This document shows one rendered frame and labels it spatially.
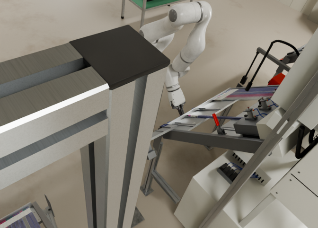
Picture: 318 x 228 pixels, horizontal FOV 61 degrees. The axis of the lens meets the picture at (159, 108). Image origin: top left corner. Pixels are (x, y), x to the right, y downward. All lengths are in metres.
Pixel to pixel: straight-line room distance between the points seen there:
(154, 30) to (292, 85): 0.93
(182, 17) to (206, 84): 1.87
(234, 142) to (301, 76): 0.45
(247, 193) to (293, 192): 0.53
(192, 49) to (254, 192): 0.89
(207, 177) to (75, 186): 1.05
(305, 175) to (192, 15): 0.84
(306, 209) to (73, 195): 1.56
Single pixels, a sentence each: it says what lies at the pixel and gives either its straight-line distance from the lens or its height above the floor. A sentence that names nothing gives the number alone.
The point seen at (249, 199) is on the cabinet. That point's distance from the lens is 1.68.
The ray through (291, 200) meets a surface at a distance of 1.23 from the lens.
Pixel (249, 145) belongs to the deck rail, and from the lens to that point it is 1.19.
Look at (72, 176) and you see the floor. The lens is 2.27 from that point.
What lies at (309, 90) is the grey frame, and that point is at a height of 1.52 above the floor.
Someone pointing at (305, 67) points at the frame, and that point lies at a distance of 0.91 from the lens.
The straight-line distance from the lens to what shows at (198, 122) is 1.57.
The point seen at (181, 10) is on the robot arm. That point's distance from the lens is 1.35.
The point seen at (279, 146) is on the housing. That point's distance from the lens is 1.13.
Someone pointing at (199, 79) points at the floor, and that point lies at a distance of 3.18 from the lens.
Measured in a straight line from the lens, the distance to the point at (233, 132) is 1.31.
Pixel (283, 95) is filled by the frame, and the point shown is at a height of 1.43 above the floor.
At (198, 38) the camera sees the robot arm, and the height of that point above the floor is 1.29.
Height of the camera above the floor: 1.99
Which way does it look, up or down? 47 degrees down
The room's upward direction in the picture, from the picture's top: 13 degrees clockwise
